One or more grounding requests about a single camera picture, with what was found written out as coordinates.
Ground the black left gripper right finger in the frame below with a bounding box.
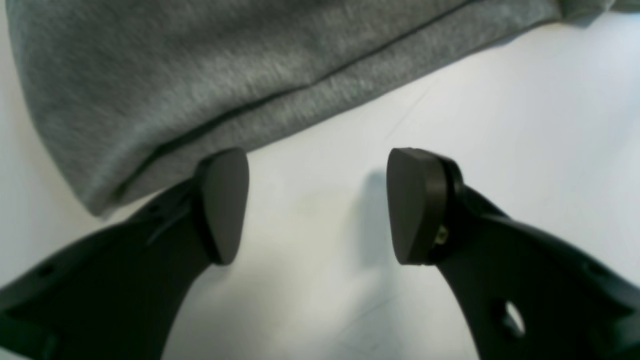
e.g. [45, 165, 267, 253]
[386, 148, 640, 360]

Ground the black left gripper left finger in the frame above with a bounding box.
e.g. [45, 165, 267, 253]
[0, 148, 250, 360]

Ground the grey T-shirt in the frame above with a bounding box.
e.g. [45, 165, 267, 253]
[6, 0, 639, 216]

